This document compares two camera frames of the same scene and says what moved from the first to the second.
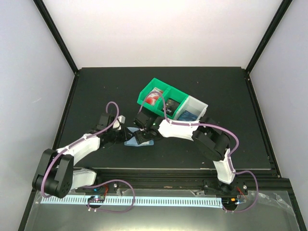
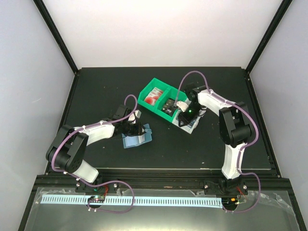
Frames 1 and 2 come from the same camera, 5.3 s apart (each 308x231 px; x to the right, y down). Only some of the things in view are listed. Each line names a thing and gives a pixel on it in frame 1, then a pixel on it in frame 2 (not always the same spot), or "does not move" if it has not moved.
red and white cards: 152,97 does not move
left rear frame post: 44,11 does not move
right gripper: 139,137 to 186,119
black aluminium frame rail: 186,179 does not move
